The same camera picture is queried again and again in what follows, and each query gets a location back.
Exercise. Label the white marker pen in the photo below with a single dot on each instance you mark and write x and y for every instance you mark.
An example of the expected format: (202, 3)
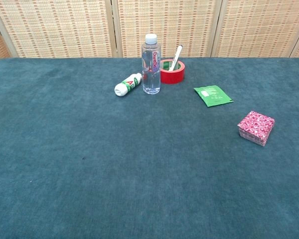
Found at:
(177, 55)

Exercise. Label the teal felt table cover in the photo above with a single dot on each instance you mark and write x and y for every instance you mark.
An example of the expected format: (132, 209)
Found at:
(89, 149)

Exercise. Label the green sachet packet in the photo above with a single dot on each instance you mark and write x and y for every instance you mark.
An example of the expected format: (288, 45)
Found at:
(214, 95)

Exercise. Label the small white drink bottle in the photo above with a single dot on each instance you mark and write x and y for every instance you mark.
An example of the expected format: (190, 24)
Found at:
(125, 85)

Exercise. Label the red tape roll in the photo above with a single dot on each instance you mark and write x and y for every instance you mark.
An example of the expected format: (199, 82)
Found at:
(172, 77)

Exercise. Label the woven bamboo folding screen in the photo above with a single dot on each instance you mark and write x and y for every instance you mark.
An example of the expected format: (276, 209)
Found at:
(64, 25)

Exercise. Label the clear plastic water bottle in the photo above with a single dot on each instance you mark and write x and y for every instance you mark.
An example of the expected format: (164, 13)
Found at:
(151, 74)

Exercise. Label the red patterned paper block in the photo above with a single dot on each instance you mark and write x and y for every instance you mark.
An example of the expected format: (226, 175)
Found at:
(256, 124)

